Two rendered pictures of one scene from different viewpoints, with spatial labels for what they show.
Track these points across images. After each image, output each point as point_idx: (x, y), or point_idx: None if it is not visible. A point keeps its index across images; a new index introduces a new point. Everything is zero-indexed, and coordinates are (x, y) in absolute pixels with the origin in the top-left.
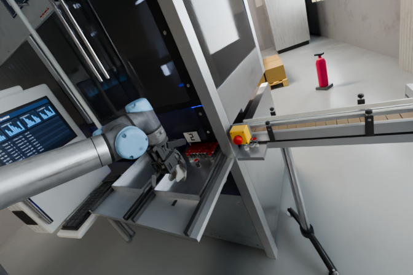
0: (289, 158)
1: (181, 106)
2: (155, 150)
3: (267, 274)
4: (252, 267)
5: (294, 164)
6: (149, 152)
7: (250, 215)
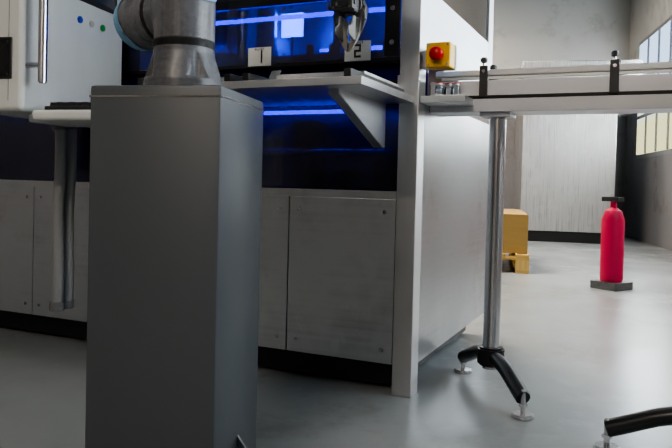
0: (498, 147)
1: None
2: None
3: (383, 405)
4: (352, 398)
5: (504, 167)
6: None
7: (396, 247)
